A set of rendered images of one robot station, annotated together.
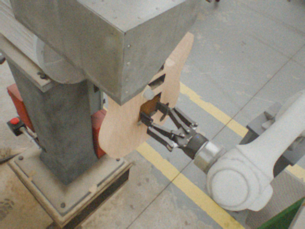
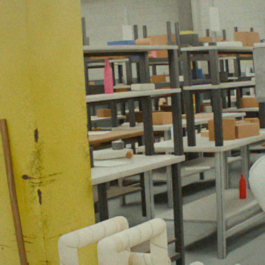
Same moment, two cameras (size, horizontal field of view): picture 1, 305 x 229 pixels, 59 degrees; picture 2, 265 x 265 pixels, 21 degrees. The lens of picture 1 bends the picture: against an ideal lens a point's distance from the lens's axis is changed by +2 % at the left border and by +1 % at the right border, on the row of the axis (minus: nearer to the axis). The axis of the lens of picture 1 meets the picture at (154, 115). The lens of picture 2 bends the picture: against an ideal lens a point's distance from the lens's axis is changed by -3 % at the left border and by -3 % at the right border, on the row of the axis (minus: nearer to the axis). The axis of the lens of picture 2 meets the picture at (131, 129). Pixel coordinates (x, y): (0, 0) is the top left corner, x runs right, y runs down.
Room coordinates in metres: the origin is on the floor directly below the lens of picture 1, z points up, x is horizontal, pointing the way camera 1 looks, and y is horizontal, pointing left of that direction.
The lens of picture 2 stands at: (0.00, -1.78, 1.47)
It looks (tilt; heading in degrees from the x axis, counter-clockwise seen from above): 4 degrees down; 92
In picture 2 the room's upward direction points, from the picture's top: 4 degrees counter-clockwise
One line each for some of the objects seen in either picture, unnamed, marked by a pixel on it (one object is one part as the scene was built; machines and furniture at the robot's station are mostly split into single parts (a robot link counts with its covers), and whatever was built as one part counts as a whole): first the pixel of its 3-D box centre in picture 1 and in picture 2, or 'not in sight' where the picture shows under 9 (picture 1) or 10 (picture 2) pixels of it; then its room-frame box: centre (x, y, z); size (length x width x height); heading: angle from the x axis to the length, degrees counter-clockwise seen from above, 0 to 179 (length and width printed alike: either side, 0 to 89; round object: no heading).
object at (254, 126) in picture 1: (255, 162); not in sight; (0.89, -0.66, 0.35); 0.28 x 0.28 x 0.70; 49
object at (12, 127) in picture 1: (28, 137); not in sight; (0.69, 0.63, 0.46); 0.25 x 0.07 x 0.08; 57
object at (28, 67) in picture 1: (42, 42); not in sight; (0.70, 0.42, 1.11); 0.36 x 0.24 x 0.04; 57
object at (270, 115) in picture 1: (284, 124); not in sight; (0.90, -0.64, 0.73); 0.22 x 0.18 x 0.06; 49
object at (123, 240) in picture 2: not in sight; (133, 236); (-0.04, -0.56, 1.20); 0.20 x 0.03 x 0.03; 59
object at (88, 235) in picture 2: not in sight; (94, 233); (-0.11, -0.51, 1.20); 0.20 x 0.03 x 0.03; 59
